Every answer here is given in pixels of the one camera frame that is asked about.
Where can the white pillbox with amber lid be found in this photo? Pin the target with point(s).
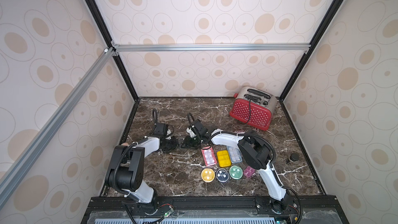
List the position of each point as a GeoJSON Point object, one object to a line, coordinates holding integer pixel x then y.
{"type": "Point", "coordinates": [224, 159]}

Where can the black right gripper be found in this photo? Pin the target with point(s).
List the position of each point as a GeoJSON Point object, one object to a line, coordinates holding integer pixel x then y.
{"type": "Point", "coordinates": [193, 141]}

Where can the aluminium frame crossbar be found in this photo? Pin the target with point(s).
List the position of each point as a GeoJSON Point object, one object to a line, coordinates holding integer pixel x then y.
{"type": "Point", "coordinates": [117, 48]}

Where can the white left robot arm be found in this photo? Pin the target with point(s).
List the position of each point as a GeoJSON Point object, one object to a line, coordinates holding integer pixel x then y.
{"type": "Point", "coordinates": [125, 173]}

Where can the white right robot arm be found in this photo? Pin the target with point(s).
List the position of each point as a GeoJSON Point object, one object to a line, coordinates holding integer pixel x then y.
{"type": "Point", "coordinates": [257, 152]}

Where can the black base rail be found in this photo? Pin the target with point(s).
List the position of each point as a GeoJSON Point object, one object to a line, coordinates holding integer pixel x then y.
{"type": "Point", "coordinates": [214, 210]}

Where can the yellow round pillbox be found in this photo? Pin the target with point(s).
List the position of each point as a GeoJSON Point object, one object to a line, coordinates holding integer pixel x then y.
{"type": "Point", "coordinates": [208, 175]}

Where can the red and silver toaster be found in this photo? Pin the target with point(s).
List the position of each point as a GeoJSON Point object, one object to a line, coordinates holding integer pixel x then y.
{"type": "Point", "coordinates": [254, 107]}

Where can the dark blue round pillbox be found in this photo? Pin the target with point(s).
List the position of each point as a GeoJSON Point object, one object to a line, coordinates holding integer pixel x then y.
{"type": "Point", "coordinates": [222, 175]}

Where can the small black cap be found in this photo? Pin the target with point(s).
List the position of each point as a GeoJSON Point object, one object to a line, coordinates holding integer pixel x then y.
{"type": "Point", "coordinates": [293, 157]}

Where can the teal rectangular pillbox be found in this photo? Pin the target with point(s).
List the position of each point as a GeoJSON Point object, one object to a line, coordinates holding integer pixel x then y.
{"type": "Point", "coordinates": [235, 155]}

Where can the aluminium frame side bar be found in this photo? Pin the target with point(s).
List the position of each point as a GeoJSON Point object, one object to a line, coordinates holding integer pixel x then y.
{"type": "Point", "coordinates": [21, 167]}

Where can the green round pillbox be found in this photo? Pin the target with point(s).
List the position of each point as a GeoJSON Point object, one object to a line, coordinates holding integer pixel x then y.
{"type": "Point", "coordinates": [236, 172]}

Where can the red pillbox clear lid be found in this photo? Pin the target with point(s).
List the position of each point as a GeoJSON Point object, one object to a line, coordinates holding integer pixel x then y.
{"type": "Point", "coordinates": [209, 156]}

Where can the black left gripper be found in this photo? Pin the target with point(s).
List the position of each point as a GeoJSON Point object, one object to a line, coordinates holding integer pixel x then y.
{"type": "Point", "coordinates": [174, 145]}

